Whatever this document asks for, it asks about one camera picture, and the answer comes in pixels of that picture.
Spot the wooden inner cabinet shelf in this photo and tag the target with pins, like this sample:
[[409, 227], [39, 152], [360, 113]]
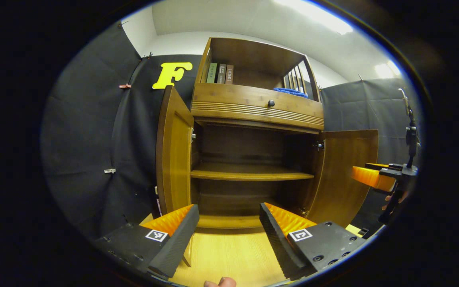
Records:
[[249, 173]]

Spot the brown book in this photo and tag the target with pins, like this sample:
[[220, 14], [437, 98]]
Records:
[[229, 74]]

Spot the wooden cabinet drawer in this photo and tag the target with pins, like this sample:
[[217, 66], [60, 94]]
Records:
[[229, 95]]

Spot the black round drawer knob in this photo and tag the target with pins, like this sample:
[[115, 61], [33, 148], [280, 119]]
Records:
[[271, 103]]

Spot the small ceiling light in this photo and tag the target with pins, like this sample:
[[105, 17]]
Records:
[[387, 69]]

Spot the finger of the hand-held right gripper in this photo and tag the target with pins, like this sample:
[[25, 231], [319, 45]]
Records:
[[371, 178], [377, 164]]

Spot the wooden double-door shoe cabinet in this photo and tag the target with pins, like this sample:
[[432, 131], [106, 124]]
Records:
[[253, 56]]

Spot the green book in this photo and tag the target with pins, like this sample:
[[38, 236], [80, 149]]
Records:
[[212, 73]]

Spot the blue folded towel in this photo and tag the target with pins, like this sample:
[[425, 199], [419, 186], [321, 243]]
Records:
[[291, 92]]

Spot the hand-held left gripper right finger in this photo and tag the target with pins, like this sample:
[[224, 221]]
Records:
[[277, 243]]

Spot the red backdrop clip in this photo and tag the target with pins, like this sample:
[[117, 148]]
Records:
[[124, 85]]

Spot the black backdrop cloth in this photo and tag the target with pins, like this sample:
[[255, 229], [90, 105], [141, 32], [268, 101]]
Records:
[[86, 131]]

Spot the wooden shoe cabinet door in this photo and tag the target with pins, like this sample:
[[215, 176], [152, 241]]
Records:
[[173, 159], [337, 179]]

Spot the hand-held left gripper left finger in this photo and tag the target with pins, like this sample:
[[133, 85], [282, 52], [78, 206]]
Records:
[[179, 243]]

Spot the silver backdrop clip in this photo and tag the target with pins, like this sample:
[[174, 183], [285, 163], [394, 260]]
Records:
[[110, 170]]

